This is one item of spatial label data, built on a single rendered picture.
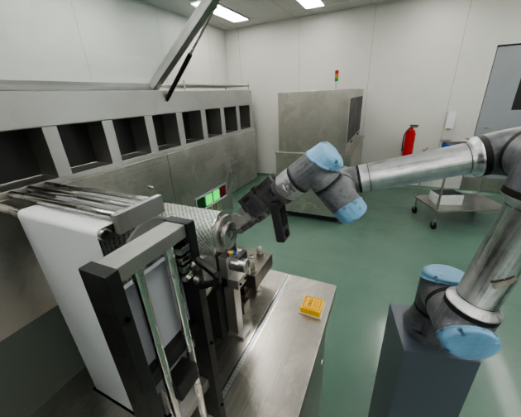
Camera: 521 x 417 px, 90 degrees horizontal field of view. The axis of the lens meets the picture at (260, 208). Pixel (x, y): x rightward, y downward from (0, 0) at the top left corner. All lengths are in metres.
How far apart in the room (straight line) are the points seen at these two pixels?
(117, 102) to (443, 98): 4.72
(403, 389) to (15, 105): 1.31
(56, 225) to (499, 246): 0.86
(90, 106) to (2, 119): 0.20
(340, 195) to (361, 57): 4.58
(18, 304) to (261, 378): 0.63
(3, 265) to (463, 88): 5.16
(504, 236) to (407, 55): 4.51
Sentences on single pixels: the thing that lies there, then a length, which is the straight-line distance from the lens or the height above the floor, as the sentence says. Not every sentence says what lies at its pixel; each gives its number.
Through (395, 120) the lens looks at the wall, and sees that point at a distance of 5.09.
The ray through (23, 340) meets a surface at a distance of 0.91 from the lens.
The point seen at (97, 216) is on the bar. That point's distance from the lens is 0.55.
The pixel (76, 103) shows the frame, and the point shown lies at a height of 1.63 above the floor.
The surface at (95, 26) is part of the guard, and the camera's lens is 0.79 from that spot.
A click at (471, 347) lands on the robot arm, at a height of 1.06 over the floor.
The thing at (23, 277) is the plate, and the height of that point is 1.26.
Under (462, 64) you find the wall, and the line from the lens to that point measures 5.15.
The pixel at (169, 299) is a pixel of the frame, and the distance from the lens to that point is 0.50.
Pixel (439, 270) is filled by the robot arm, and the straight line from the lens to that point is 0.94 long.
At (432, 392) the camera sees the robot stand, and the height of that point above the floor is 0.74.
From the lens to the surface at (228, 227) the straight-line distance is 0.76.
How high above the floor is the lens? 1.62
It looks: 23 degrees down
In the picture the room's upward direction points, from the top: 3 degrees counter-clockwise
